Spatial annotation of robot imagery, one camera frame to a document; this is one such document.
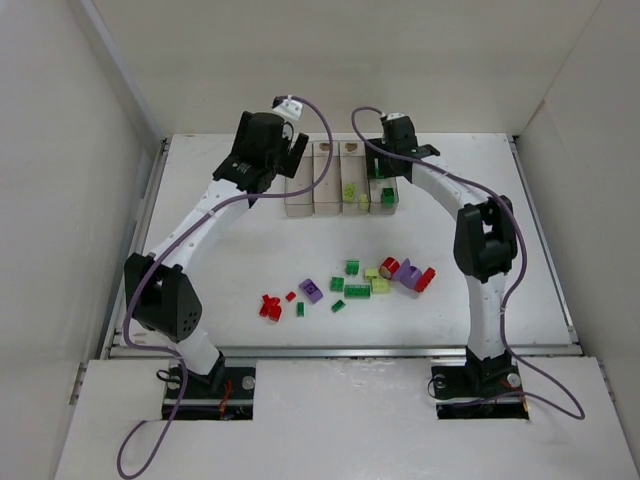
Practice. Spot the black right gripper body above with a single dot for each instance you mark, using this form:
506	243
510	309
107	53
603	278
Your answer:
382	163

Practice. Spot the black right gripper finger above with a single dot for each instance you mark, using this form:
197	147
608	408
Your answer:
424	151
379	166

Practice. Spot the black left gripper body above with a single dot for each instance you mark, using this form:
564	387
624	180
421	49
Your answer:
296	154

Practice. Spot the green square lego brick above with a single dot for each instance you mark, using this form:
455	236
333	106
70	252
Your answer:
388	198

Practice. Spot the lime green lego brick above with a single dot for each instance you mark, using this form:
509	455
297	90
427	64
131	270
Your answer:
349	193

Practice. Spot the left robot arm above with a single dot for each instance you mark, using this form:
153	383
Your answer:
159	293

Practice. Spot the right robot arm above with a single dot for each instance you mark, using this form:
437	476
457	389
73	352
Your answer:
484	249

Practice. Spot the clear bin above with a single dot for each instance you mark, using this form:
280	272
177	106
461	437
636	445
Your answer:
353	170
327	194
301	205
375	187

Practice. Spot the red flower round lego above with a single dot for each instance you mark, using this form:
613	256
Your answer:
388	268

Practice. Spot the green arch lego brick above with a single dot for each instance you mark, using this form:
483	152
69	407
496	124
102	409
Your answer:
352	267

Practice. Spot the lime small lego brick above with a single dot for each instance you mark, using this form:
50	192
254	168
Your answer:
371	273

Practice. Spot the purple arch lego brick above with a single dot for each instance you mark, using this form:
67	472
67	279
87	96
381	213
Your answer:
407	275

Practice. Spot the lime square lego brick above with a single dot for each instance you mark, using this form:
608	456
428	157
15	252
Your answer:
380	285

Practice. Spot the red double round lego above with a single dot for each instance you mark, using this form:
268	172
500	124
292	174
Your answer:
426	278

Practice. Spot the green numbered lego brick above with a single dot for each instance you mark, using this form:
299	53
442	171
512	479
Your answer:
337	284

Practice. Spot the long green lego brick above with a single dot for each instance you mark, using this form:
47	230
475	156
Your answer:
357	291

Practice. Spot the purple slope lego brick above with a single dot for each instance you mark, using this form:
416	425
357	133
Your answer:
310	289

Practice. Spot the green slope lego brick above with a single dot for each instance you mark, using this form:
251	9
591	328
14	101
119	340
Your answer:
337	306

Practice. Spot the red cross lego piece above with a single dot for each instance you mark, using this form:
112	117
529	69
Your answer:
271	308

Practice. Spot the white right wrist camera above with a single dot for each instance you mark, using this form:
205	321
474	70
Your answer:
392	116

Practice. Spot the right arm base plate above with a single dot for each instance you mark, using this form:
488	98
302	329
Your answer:
462	394

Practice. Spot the aluminium front rail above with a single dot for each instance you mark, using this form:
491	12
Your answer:
569	350

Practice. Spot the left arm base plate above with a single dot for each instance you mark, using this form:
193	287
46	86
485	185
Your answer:
233	400

